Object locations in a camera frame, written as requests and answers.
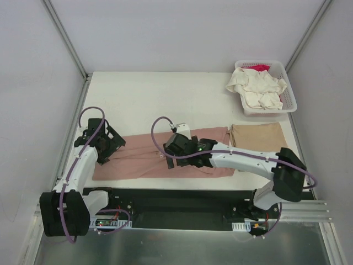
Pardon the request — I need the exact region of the white cable duct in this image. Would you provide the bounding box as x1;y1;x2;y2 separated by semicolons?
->
232;221;251;232
89;218;132;230

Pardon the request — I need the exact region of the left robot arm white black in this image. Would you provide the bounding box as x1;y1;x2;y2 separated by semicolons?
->
39;124;126;239

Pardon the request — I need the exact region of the right aluminium frame post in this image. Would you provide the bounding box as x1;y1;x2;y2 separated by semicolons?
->
285;0;334;73

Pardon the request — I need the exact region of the white plastic laundry basket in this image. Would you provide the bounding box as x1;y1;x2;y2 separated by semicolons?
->
231;59;297;116

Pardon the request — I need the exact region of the cream crumpled t shirt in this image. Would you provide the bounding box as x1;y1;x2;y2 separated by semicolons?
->
226;67;288;110

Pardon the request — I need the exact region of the folded beige t shirt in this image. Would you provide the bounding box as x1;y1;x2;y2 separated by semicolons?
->
229;123;288;152

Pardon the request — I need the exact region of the pink printed t shirt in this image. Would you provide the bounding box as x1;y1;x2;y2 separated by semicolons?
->
92;134;235;181

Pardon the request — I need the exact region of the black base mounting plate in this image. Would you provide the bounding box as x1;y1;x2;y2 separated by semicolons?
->
88;187;286;230

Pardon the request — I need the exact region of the left aluminium frame post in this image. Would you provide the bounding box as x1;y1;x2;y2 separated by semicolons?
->
41;0;90;81

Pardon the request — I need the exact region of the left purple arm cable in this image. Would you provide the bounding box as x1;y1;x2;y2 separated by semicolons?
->
59;107;130;244

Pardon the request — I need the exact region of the left white cable duct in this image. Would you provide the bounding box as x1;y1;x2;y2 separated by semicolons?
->
89;218;132;230

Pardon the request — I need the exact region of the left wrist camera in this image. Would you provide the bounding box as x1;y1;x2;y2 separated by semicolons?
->
87;118;105;134

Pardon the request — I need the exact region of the aluminium frame post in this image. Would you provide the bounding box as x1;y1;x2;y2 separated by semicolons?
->
285;0;334;73
41;0;90;81

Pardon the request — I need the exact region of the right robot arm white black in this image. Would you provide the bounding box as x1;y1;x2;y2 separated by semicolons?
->
163;133;306;220

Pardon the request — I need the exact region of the aluminium front rail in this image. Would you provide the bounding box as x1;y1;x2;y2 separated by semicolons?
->
34;200;331;223

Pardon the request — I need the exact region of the magenta t shirt in basket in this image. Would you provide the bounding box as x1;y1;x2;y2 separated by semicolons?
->
244;65;270;72

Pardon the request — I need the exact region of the right white cable duct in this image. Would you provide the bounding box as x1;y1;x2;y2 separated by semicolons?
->
232;221;251;232

